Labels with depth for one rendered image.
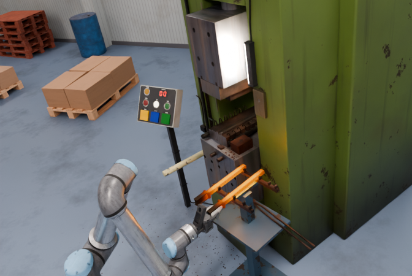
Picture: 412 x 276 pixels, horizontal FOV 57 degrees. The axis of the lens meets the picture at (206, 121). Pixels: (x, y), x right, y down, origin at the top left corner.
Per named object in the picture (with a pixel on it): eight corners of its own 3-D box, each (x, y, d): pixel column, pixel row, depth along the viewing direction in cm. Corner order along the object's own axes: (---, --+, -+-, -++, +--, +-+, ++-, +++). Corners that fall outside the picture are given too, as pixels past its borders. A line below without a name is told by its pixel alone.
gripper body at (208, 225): (205, 220, 208) (189, 233, 202) (203, 208, 204) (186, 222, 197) (214, 227, 203) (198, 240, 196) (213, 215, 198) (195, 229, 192)
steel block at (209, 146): (241, 213, 261) (234, 161, 238) (209, 186, 289) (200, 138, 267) (298, 175, 285) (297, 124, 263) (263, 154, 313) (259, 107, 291)
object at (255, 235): (256, 254, 210) (256, 251, 209) (208, 219, 237) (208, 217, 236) (290, 222, 225) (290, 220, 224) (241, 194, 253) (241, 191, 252)
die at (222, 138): (227, 147, 252) (225, 137, 247) (209, 136, 267) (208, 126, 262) (273, 122, 270) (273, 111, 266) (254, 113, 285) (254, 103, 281)
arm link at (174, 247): (162, 253, 193) (158, 240, 188) (181, 238, 200) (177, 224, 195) (174, 263, 187) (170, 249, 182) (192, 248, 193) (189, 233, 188)
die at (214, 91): (220, 100, 234) (218, 86, 229) (202, 91, 249) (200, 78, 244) (270, 76, 252) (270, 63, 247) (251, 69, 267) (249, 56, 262)
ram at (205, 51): (232, 92, 219) (224, 24, 199) (195, 76, 248) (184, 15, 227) (284, 68, 237) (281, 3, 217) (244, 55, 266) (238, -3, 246)
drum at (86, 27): (112, 48, 767) (101, 11, 728) (95, 59, 730) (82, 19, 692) (93, 48, 792) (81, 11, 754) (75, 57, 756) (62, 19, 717)
